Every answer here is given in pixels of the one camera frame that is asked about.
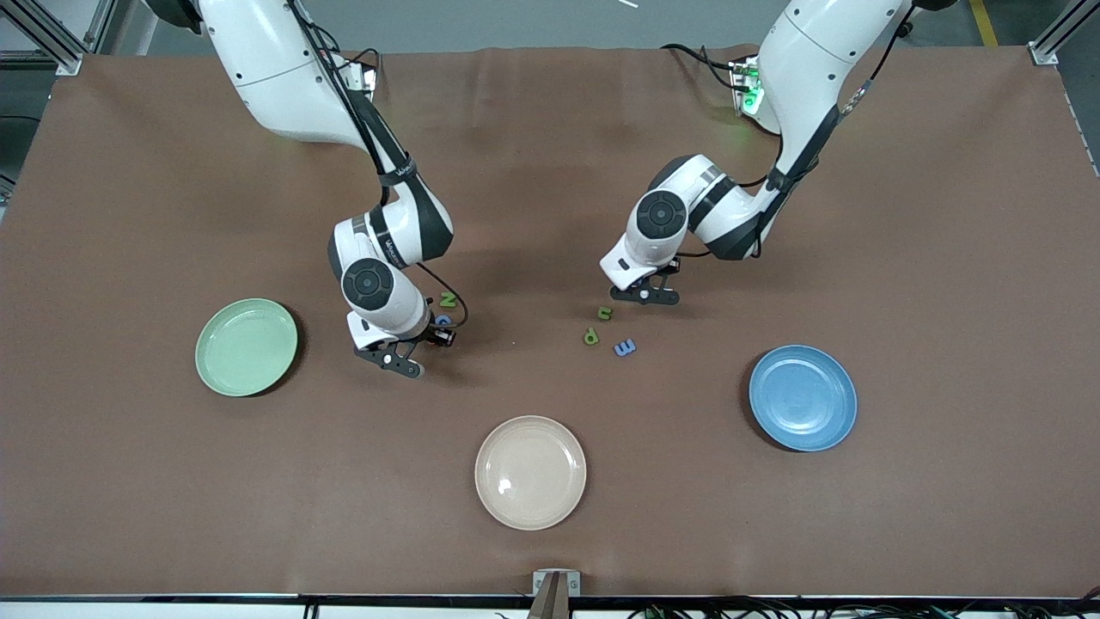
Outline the silver arm base connector block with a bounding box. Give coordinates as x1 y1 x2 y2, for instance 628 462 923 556
729 56 764 117
339 58 379 97

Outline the brown table cover mat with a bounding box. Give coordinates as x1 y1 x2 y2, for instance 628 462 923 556
0 43 1100 598

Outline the beige plate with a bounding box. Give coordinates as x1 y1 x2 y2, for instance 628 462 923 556
474 415 588 531

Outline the blue plate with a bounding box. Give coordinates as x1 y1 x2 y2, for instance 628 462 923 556
748 345 859 453

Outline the light green plate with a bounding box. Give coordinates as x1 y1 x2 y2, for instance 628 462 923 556
195 297 299 398

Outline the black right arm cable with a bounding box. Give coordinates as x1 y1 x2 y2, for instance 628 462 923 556
288 0 470 332

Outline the black arm base cable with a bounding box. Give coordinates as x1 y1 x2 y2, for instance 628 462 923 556
309 26 381 74
660 43 749 91

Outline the silver camera mount bracket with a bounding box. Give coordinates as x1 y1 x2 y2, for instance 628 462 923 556
531 569 581 619

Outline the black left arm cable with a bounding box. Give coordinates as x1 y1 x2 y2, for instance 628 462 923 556
679 0 912 259

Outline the black cable bundle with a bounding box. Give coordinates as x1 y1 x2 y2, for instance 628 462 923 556
627 598 1100 619

